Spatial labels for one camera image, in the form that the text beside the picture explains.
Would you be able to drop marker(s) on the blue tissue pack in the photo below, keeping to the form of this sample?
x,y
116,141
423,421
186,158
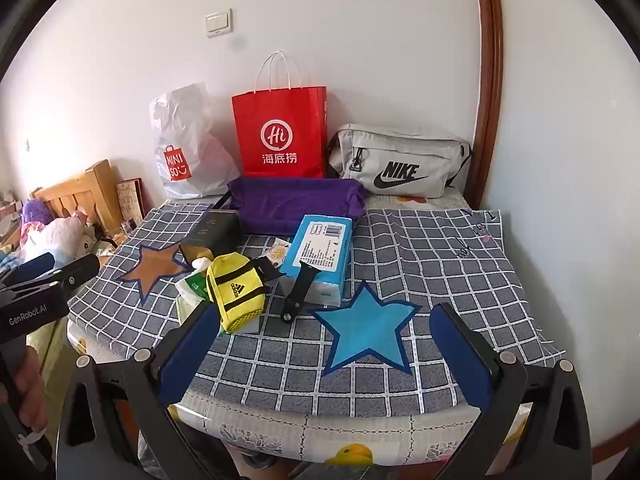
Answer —
x,y
325,255

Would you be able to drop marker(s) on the purple towel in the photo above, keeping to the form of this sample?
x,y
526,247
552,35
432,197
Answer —
x,y
295,205

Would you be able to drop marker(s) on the purple plush toy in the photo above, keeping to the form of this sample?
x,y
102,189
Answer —
x,y
36,212

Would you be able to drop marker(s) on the fruit print packet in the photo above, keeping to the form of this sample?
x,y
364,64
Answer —
x,y
277,255

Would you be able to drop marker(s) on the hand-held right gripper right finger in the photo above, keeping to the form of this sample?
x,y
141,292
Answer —
x,y
462,355

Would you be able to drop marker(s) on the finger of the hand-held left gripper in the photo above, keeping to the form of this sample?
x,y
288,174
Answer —
x,y
32,267
75,272

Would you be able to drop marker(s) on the person's left hand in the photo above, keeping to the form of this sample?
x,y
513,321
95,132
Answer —
x,y
30,390

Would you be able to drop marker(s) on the pale yellow bedding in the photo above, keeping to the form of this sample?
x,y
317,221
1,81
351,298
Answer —
x,y
47,350

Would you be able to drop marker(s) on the dark green tin box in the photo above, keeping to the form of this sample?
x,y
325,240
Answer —
x,y
212,237

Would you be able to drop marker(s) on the green pocket tissue packet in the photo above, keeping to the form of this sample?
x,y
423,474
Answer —
x,y
192,287

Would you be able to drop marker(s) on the grey waist bag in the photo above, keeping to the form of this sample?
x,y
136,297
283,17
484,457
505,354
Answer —
x,y
400,155

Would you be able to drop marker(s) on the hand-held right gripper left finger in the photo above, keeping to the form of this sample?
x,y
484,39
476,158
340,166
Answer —
x,y
186,350

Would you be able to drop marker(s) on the yellow mini bag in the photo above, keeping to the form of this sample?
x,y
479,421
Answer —
x,y
235,290

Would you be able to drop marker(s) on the brown book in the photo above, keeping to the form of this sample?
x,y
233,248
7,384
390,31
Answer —
x,y
131,202

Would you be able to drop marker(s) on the white light switch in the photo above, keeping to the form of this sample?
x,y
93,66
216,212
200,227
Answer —
x,y
219,22

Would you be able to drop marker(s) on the wooden headboard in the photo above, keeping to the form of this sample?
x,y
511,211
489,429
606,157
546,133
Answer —
x,y
75,190

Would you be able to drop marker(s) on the white printed bed sheet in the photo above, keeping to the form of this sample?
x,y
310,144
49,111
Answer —
x,y
300,430

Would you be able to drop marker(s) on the wooden door frame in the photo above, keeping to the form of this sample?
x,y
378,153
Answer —
x,y
487,85

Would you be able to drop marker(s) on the white plush toy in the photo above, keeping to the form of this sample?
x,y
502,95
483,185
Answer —
x,y
60,235

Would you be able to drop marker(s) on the red paper bag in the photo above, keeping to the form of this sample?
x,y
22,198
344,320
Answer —
x,y
280,110

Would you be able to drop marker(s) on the white plastic shopping bag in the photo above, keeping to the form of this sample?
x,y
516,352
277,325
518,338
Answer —
x,y
190,130

